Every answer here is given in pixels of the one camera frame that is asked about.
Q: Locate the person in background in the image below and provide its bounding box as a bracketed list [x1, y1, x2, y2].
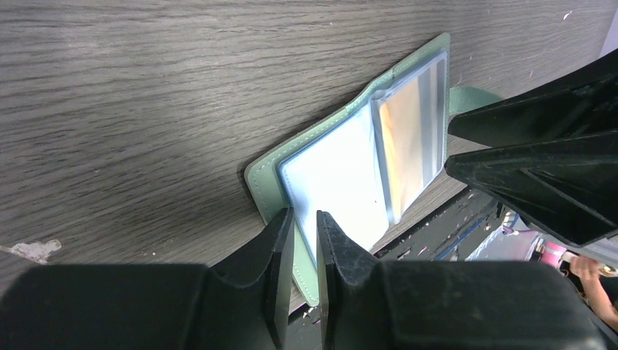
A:
[570, 256, 617, 332]

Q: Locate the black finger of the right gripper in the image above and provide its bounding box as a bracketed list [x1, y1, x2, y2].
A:
[445, 131, 617, 246]
[448, 51, 617, 147]

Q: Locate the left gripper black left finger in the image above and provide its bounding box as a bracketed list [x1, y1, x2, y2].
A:
[1, 208, 294, 349]

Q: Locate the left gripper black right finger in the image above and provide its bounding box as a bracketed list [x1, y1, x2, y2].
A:
[316, 211, 611, 349]

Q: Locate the green card holder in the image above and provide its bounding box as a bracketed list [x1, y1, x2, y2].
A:
[244, 32, 503, 307]

